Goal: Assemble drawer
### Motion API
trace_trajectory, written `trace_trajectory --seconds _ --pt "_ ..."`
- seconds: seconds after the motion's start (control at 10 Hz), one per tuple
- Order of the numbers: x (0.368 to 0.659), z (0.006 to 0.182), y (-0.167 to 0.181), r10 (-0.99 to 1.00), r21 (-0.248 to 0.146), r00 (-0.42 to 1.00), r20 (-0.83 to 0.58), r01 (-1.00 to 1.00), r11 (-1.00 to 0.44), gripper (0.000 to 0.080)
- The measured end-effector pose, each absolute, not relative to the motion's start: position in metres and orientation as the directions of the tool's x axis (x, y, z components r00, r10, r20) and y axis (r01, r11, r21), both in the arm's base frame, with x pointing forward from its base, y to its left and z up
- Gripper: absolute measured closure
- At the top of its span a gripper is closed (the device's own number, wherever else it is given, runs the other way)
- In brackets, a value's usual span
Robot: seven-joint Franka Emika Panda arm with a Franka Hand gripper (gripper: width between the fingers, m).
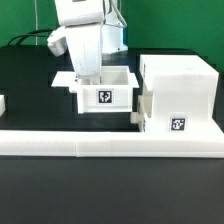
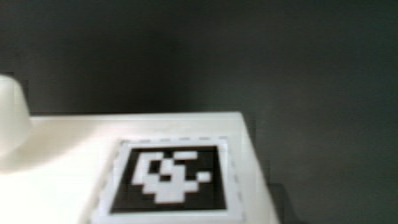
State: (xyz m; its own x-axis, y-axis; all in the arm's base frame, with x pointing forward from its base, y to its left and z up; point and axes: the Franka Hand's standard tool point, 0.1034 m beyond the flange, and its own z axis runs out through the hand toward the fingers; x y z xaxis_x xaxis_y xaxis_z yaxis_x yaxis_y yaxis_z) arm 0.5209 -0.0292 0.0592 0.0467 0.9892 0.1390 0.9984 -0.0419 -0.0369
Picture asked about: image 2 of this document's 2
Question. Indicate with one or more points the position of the white drawer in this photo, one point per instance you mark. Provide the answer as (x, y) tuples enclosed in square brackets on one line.
[(126, 169)]

